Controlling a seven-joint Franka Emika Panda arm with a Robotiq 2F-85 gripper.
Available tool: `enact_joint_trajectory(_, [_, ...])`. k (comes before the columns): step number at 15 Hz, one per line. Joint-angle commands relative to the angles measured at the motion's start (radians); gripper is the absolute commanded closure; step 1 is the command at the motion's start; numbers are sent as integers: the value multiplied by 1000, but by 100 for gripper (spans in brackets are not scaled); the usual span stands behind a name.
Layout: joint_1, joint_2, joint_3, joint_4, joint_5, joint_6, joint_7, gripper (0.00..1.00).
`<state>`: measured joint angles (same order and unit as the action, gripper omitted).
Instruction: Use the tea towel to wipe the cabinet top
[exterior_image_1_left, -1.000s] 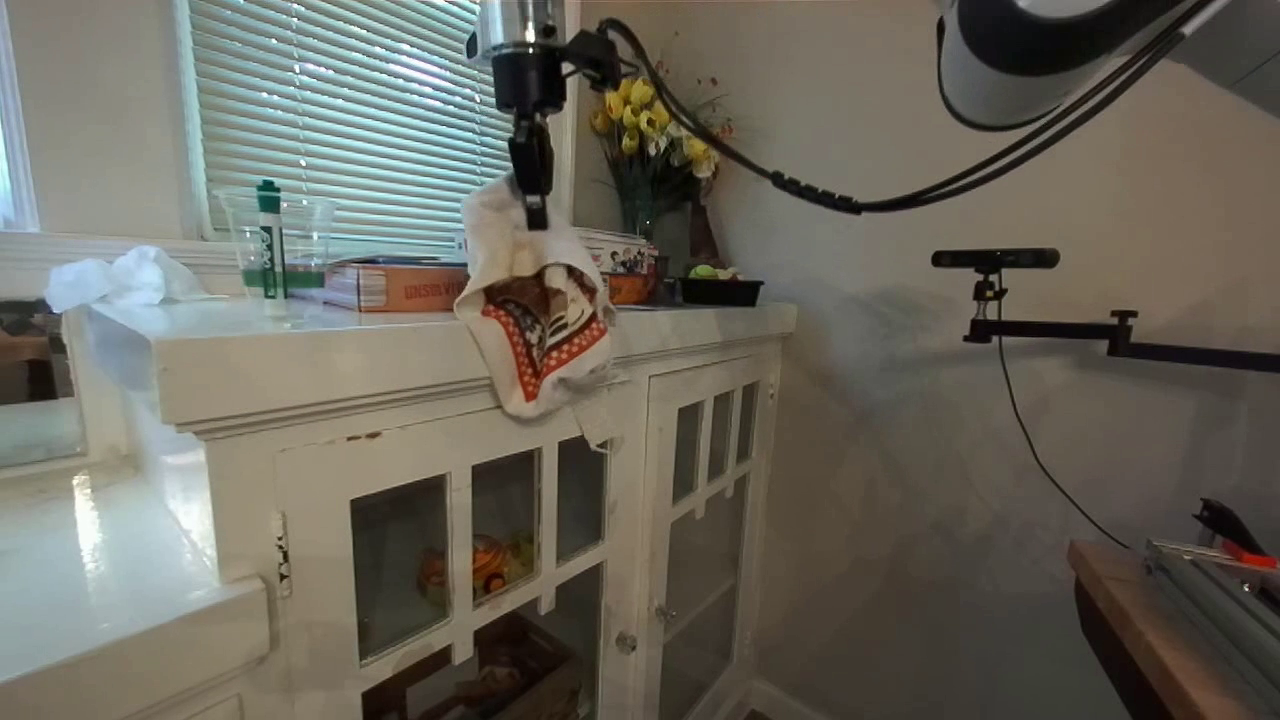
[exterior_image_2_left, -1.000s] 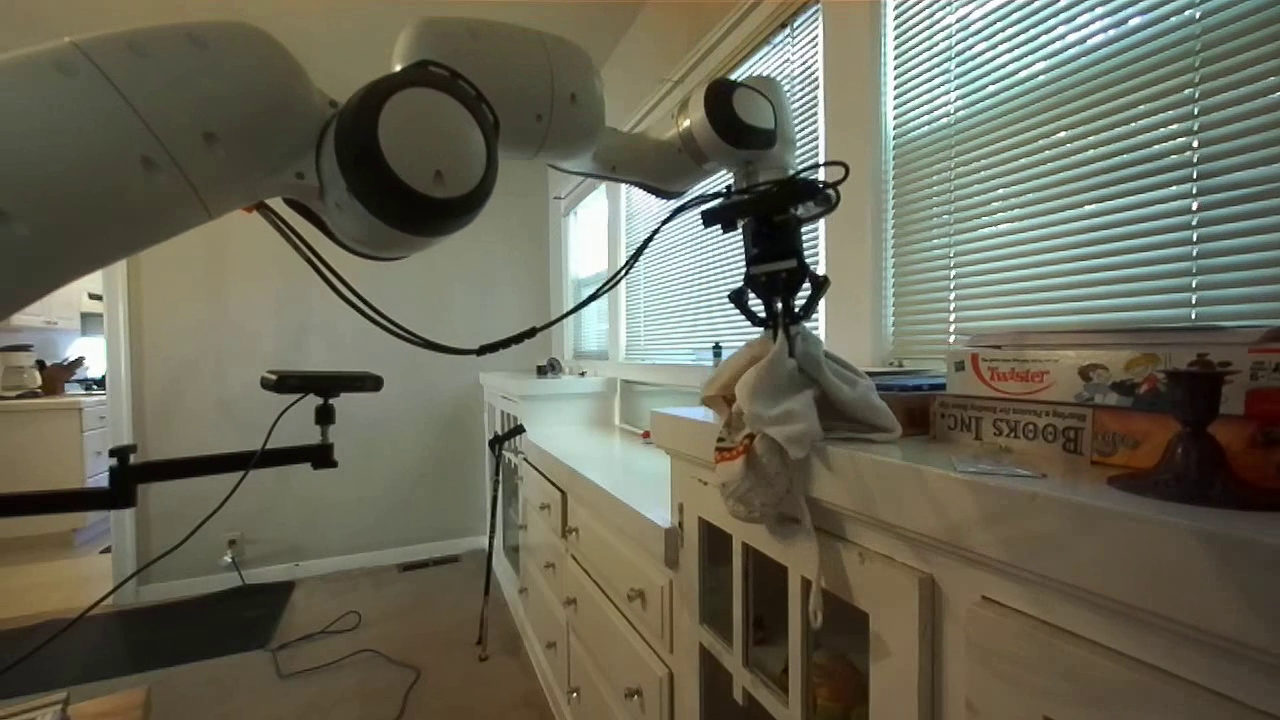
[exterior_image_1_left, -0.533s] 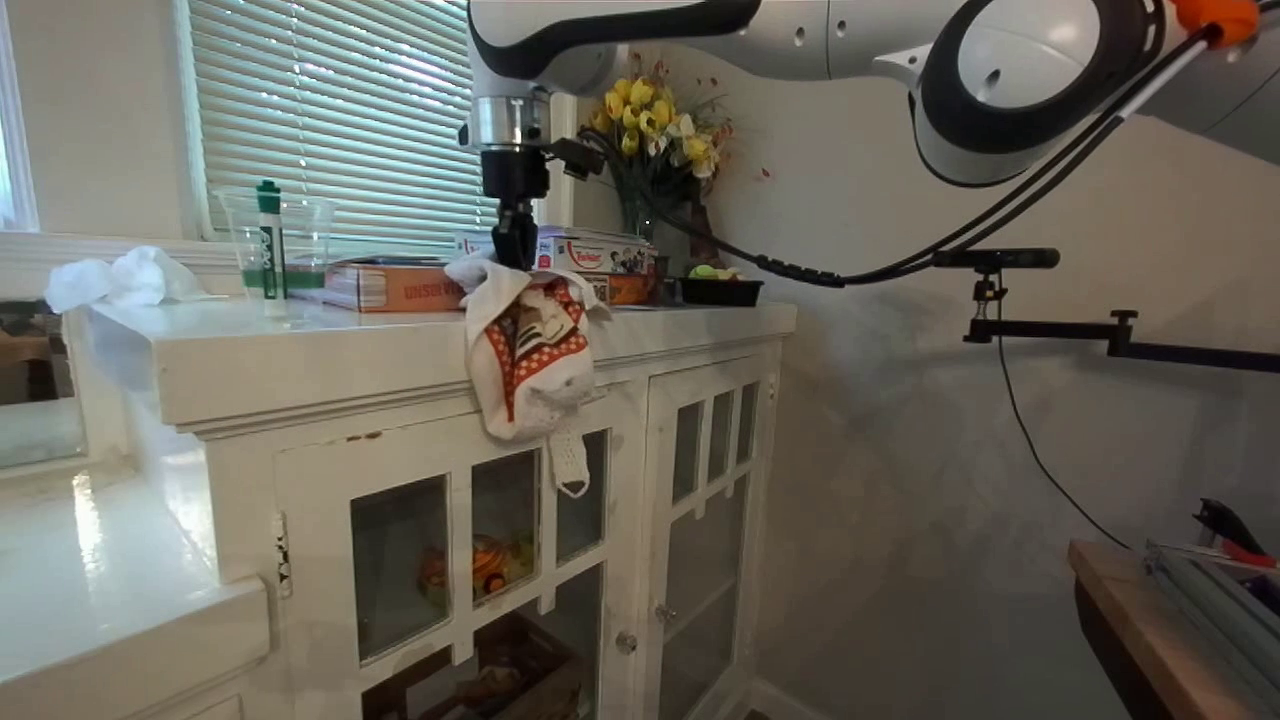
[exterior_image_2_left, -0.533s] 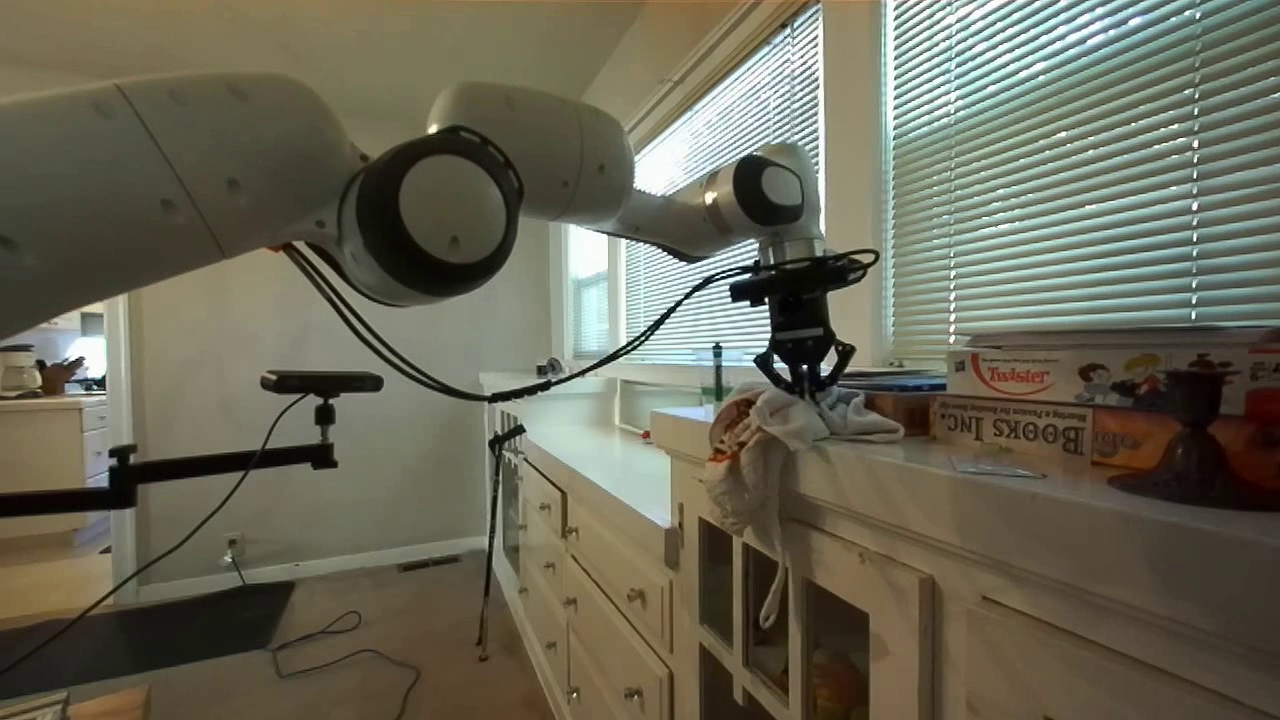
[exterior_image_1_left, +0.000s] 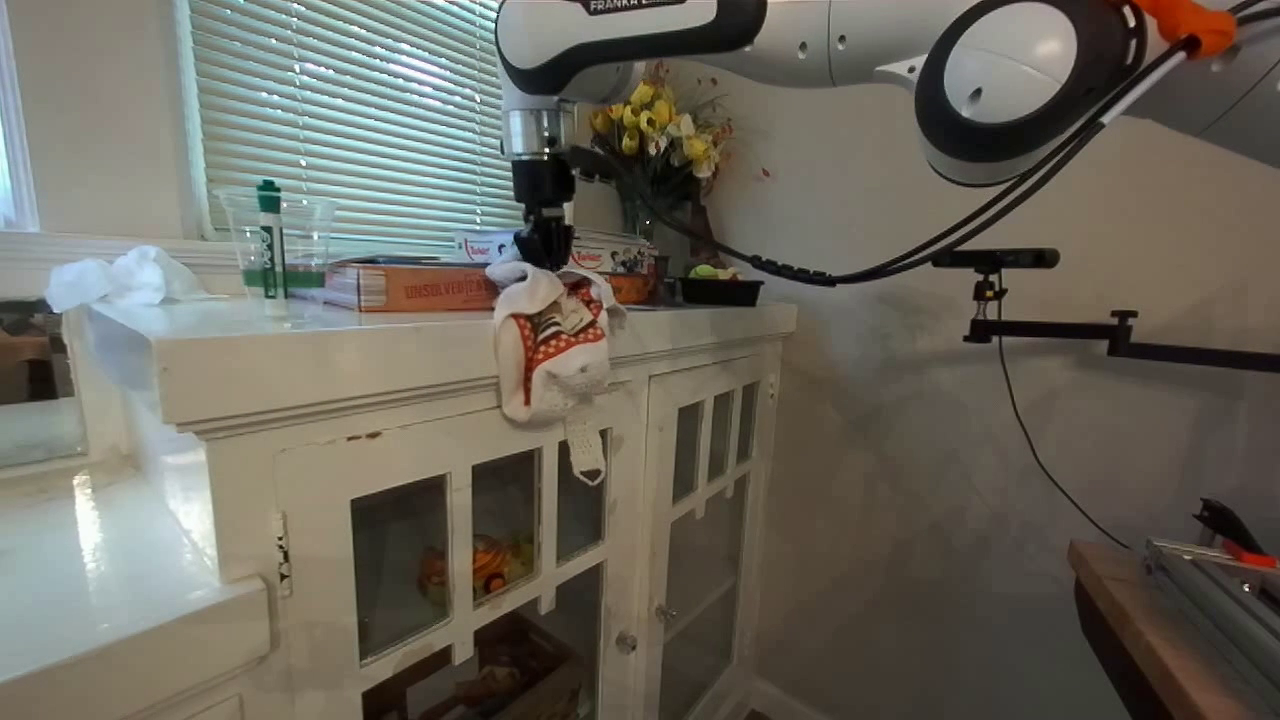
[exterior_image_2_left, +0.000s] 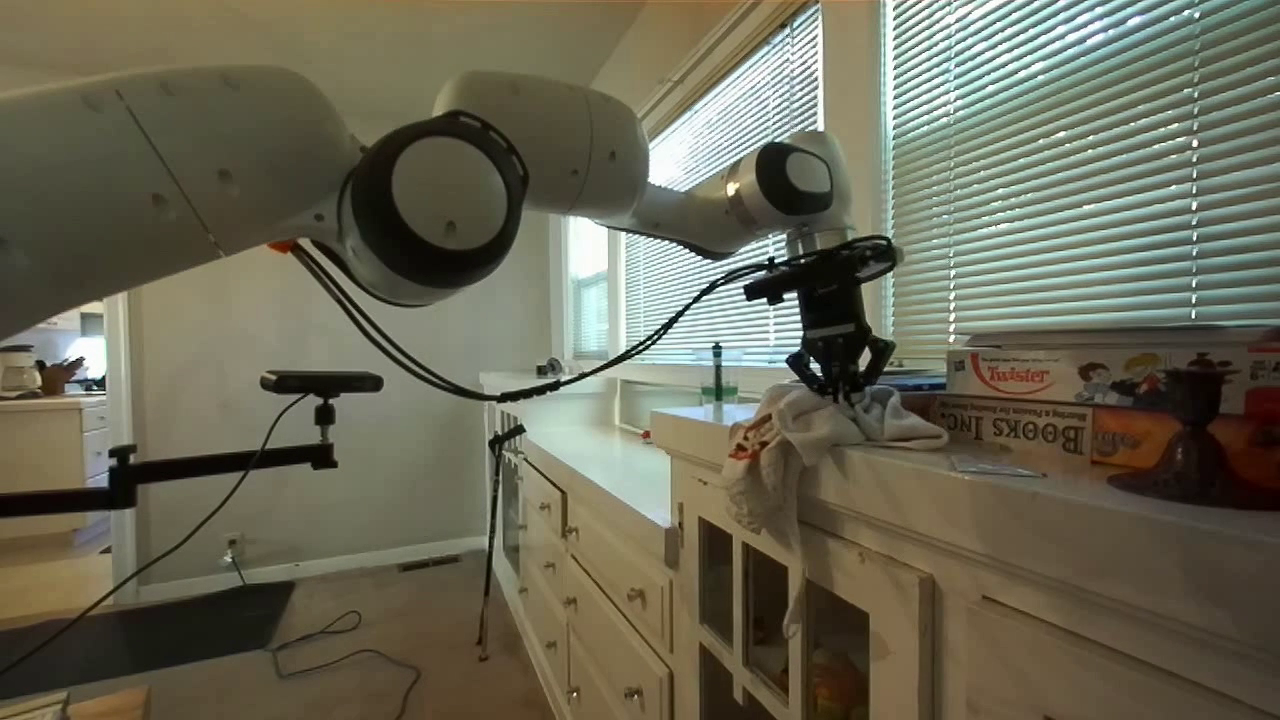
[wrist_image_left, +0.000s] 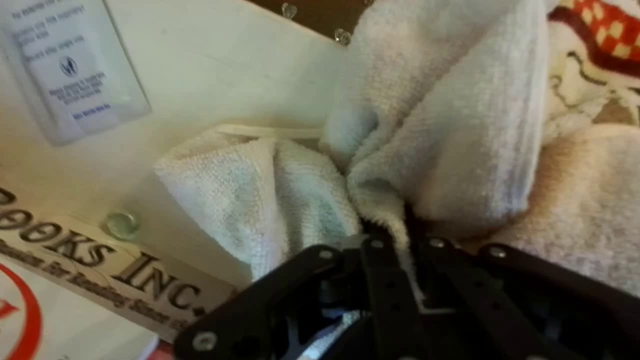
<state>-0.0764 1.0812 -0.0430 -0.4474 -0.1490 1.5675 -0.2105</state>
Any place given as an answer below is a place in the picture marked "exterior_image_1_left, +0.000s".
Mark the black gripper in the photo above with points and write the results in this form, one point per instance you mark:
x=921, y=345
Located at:
x=545, y=186

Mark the white tea towel orange print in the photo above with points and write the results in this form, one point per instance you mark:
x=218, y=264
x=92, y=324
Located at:
x=545, y=361

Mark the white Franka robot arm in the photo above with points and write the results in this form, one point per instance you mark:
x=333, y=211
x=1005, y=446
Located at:
x=825, y=41

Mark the white glass-door cabinet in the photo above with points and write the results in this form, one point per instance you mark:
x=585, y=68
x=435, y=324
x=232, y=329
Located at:
x=401, y=350

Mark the white drawer cabinet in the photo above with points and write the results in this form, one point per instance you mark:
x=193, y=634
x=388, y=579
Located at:
x=92, y=574

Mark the dark glass vase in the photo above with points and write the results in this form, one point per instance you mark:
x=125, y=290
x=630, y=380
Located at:
x=635, y=203

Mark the orange white printed box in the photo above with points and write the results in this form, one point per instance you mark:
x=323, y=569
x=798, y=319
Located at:
x=638, y=290

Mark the orange flat box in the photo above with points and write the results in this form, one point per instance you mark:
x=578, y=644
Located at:
x=425, y=286

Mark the yellow flower bouquet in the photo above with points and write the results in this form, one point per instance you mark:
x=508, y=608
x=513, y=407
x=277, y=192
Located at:
x=654, y=124

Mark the green item in tray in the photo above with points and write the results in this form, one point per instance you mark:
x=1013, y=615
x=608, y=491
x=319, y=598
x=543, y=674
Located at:
x=708, y=270

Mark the black tray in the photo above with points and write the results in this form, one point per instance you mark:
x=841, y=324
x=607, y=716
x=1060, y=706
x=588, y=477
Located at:
x=726, y=290

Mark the clear plastic container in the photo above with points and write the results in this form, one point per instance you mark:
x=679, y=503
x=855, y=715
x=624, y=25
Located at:
x=310, y=235

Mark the wide white window blind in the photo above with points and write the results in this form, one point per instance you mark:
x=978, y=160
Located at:
x=333, y=94

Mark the green capped bottle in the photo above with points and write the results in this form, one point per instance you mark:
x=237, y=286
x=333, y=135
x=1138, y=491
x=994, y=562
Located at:
x=271, y=235

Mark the orange toy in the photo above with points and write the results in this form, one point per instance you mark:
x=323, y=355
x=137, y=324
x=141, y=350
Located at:
x=487, y=565

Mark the brown box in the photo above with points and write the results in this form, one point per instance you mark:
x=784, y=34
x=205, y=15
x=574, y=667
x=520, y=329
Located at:
x=520, y=667

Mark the crumpled white plastic bag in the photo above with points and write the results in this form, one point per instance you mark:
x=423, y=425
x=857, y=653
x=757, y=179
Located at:
x=113, y=281

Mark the wooden table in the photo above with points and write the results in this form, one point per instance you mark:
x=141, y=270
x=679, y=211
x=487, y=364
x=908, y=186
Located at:
x=1146, y=644

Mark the small black tool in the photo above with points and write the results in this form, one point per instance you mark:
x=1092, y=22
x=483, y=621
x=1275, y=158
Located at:
x=1227, y=520

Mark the grey teal device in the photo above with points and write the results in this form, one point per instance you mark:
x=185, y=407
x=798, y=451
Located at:
x=1234, y=601

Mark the black stereo camera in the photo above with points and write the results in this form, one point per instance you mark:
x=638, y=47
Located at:
x=994, y=259

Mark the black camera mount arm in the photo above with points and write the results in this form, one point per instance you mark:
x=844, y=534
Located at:
x=1054, y=329

